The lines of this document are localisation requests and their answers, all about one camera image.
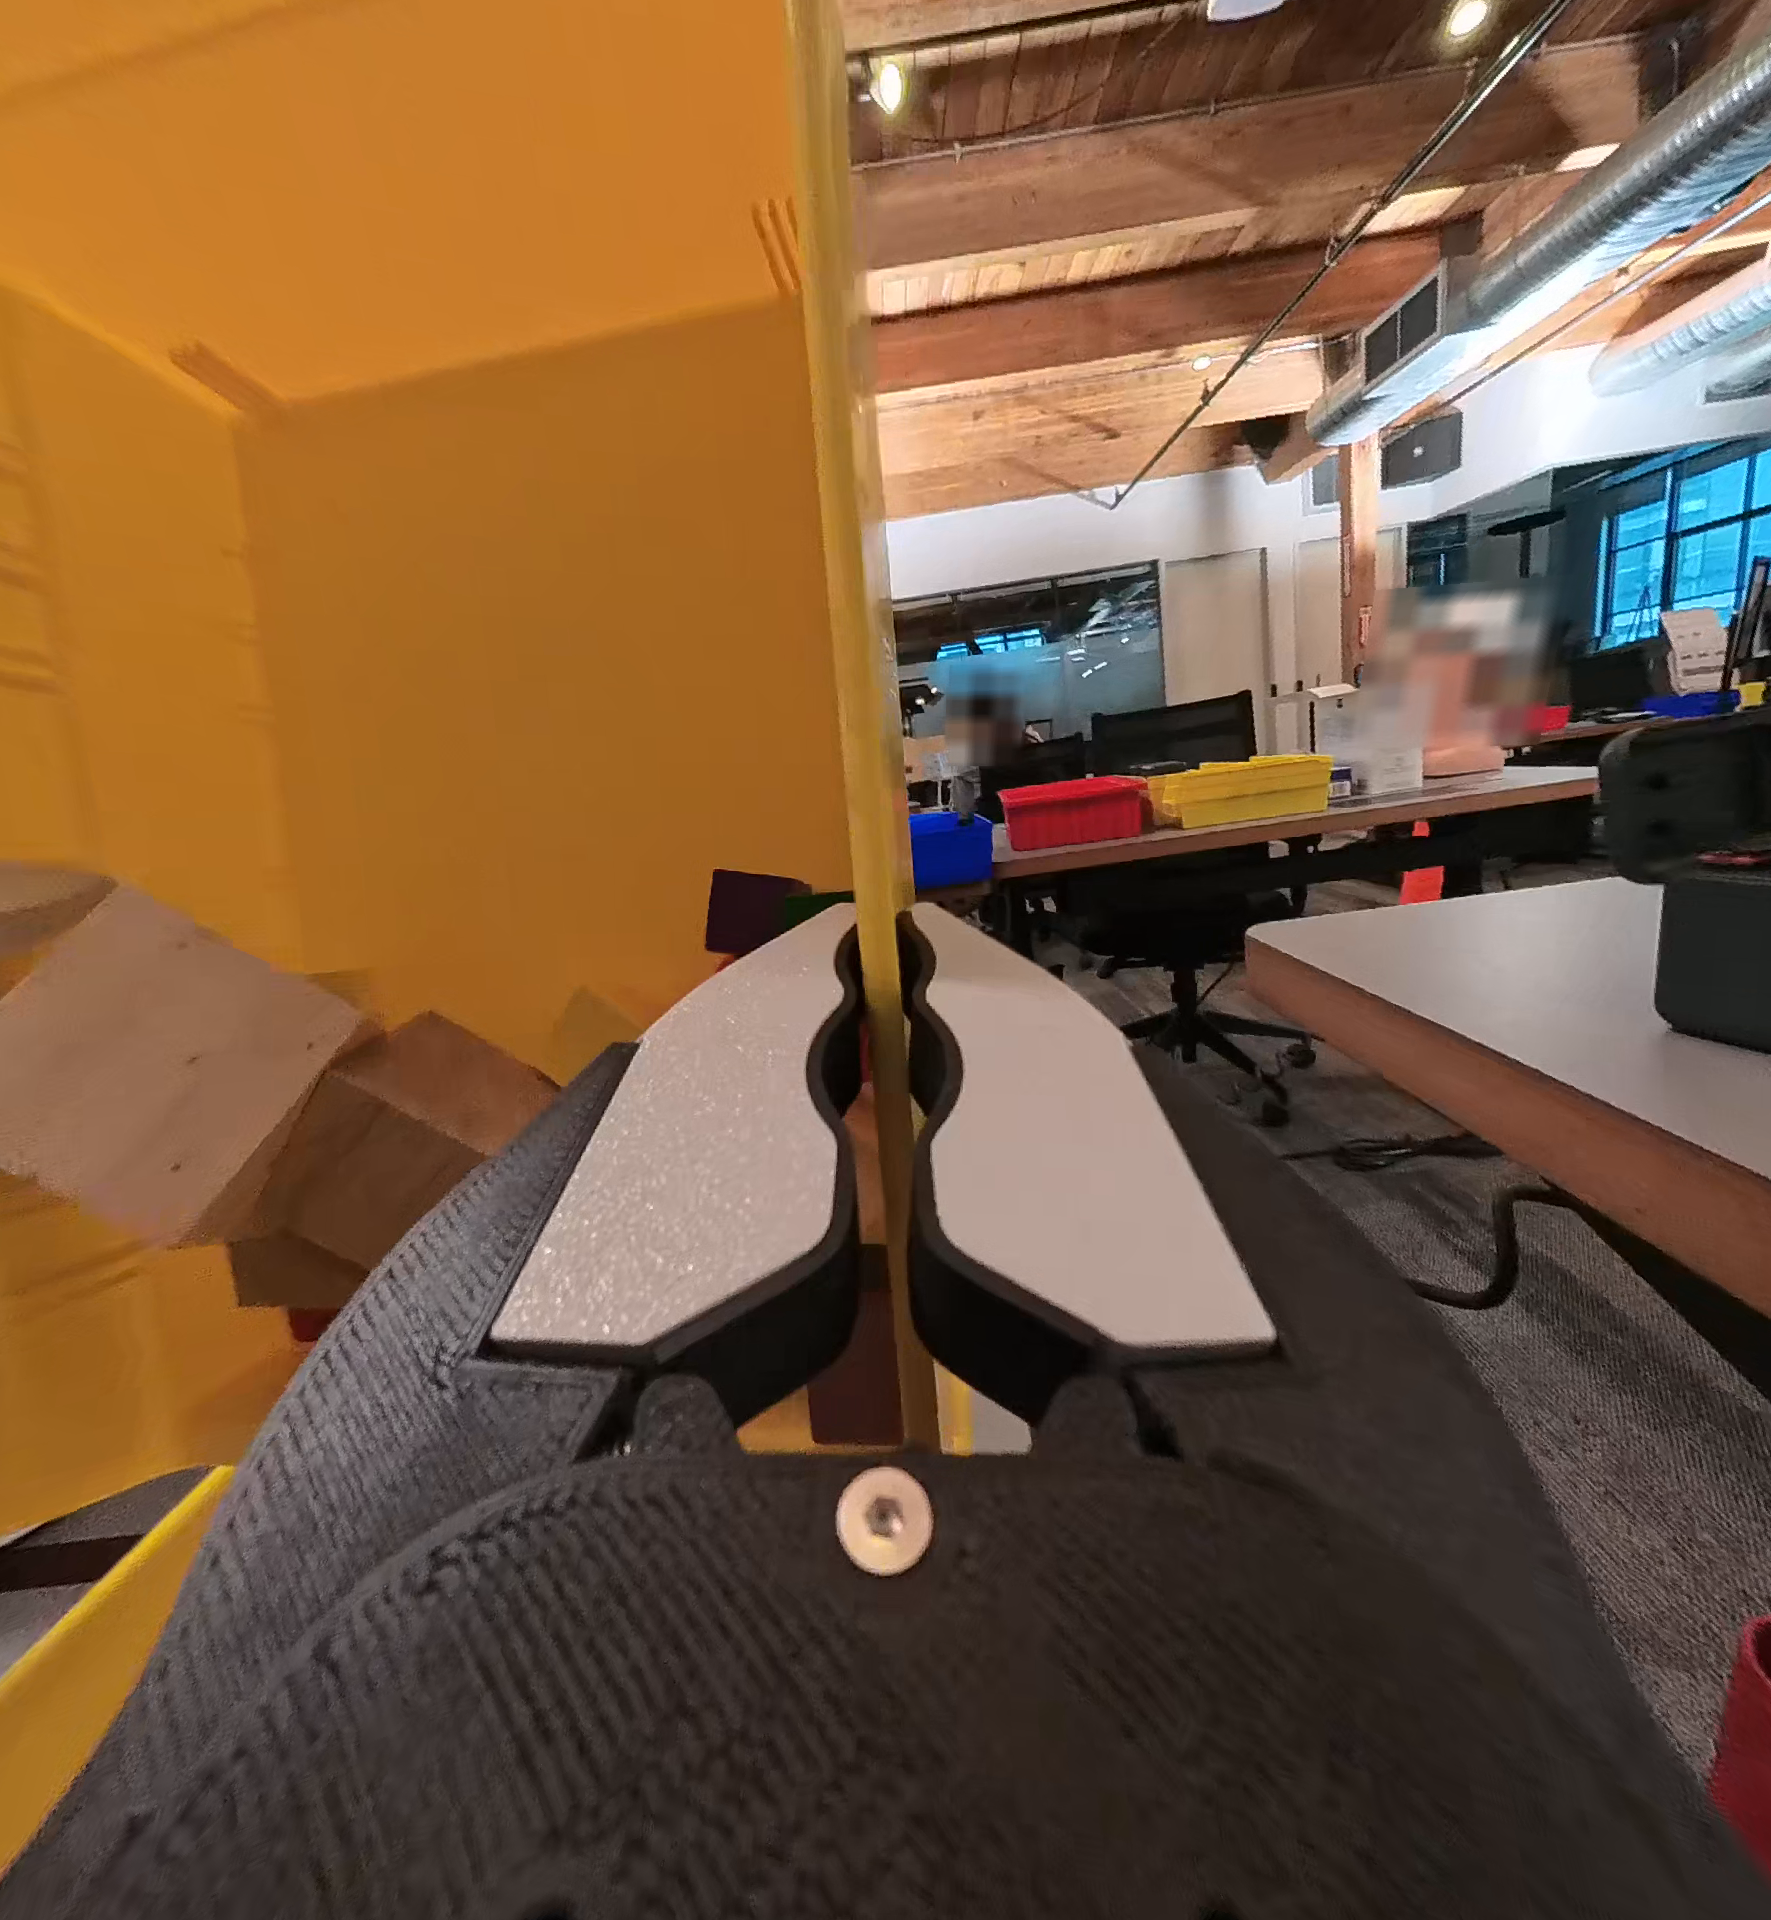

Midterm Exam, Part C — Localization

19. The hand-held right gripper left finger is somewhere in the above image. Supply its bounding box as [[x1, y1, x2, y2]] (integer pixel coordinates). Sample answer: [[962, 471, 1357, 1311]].
[[487, 903, 868, 1425]]

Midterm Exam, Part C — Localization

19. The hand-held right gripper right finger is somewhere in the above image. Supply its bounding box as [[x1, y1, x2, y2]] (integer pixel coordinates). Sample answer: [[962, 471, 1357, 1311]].
[[903, 900, 1278, 1431]]

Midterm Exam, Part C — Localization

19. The pile of wooden and coloured cubes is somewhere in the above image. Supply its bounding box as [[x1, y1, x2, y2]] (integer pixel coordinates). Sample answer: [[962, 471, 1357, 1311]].
[[0, 856, 862, 1353]]

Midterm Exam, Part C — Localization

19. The yellow plastic box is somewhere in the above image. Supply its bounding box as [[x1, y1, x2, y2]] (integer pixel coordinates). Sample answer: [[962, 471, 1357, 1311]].
[[0, 1468, 235, 1920], [0, 0, 976, 1570]]

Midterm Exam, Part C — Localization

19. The long table with black legs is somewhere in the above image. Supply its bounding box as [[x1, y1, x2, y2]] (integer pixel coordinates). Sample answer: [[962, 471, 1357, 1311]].
[[974, 766, 1599, 910]]

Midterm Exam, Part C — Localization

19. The yellow plastic bin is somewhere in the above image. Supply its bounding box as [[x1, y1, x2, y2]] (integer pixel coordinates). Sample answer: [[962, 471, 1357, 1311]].
[[1146, 755, 1337, 831]]

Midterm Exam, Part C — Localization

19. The black office chair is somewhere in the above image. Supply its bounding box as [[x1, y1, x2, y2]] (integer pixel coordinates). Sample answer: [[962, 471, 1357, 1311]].
[[1064, 690, 1322, 1126]]

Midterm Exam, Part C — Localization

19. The grey desk with wooden edge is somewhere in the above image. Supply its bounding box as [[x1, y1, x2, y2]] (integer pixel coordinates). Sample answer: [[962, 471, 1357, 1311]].
[[1245, 877, 1771, 1368]]

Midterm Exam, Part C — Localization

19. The black hard case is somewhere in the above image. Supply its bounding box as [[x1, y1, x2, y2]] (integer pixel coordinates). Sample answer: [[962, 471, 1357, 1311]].
[[1652, 861, 1771, 1070]]

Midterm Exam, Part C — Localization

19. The black rounded device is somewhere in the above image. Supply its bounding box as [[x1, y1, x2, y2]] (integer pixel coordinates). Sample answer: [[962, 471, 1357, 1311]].
[[1598, 709, 1771, 884]]

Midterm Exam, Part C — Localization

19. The white ventilation unit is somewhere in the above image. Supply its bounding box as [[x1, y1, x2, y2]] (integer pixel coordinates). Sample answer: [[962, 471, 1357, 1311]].
[[1307, 262, 1487, 446]]

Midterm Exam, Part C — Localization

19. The large paned window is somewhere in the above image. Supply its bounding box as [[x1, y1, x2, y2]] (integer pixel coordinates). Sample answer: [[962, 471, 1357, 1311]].
[[1598, 427, 1771, 647]]

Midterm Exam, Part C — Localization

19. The black floor cable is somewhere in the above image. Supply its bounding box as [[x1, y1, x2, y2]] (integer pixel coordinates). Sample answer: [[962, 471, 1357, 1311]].
[[1282, 1132, 1576, 1314]]

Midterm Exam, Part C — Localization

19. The silver air duct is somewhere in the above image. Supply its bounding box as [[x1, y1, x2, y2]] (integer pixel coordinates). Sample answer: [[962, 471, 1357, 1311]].
[[1469, 0, 1771, 325]]

